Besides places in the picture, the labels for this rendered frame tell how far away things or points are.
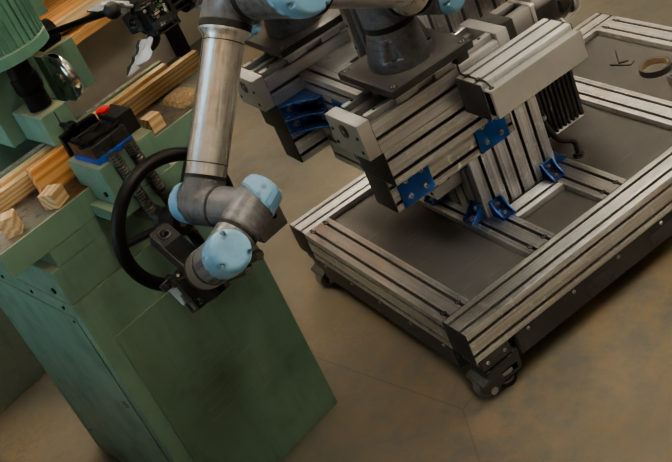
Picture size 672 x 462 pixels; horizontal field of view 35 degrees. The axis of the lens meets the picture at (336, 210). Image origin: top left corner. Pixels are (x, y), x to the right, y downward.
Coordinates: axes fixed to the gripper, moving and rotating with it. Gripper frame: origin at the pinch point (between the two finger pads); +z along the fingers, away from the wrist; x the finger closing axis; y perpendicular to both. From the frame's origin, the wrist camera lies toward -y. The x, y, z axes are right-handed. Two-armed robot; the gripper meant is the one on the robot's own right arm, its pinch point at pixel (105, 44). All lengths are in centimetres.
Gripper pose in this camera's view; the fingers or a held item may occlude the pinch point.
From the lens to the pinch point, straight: 219.6
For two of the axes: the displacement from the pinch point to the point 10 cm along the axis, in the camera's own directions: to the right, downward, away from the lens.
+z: -6.7, 5.9, -4.6
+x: 4.6, 8.1, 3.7
